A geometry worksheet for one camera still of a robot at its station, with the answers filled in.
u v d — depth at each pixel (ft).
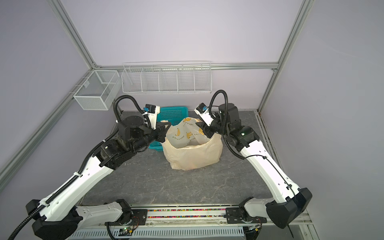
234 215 2.42
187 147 2.20
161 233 2.32
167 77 3.32
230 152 1.71
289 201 1.24
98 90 3.25
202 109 1.83
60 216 1.28
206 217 2.47
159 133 1.83
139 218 2.41
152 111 1.73
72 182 1.31
